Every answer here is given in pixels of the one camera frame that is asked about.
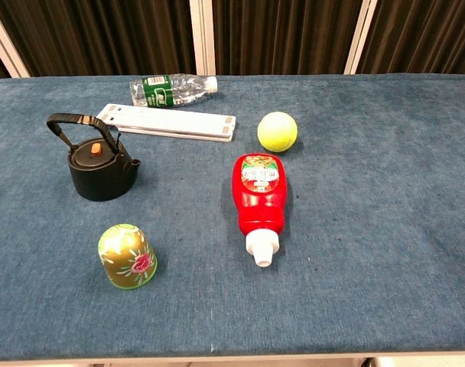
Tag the red ketchup bottle white cap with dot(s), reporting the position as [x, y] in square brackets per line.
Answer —
[260, 202]

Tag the yellow tennis ball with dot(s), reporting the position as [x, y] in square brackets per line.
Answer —
[277, 132]

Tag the white folding stand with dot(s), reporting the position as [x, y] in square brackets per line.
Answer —
[171, 121]

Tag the clear water bottle green label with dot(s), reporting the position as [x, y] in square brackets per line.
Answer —
[160, 91]

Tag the green gold floral cup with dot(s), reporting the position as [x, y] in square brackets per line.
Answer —
[125, 258]

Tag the blue cloth table cover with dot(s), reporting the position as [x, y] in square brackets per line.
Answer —
[370, 229]

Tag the white frame post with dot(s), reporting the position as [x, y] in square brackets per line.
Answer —
[203, 38]
[7, 46]
[359, 38]

